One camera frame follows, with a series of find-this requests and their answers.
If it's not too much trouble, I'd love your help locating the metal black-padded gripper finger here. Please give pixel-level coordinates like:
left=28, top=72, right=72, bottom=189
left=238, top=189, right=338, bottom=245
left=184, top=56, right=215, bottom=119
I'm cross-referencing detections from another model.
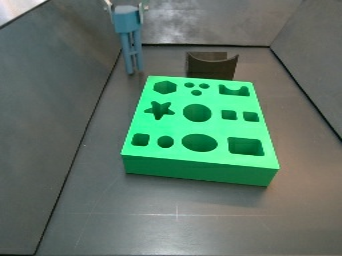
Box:
left=137, top=2, right=145, bottom=17
left=103, top=0, right=112, bottom=13

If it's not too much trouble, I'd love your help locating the blue three-prong object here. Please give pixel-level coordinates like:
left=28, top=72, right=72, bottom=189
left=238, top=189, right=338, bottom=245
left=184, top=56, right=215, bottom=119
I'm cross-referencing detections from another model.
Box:
left=112, top=5, right=143, bottom=74

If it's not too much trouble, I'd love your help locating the green shape-sorting board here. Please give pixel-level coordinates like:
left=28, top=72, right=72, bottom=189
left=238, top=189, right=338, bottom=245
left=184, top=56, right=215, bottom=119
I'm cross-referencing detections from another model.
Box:
left=120, top=76, right=279, bottom=186

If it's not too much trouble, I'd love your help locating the black curved holder stand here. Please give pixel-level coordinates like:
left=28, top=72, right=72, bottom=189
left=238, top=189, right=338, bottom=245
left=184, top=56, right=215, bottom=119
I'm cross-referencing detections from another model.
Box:
left=185, top=52, right=239, bottom=80

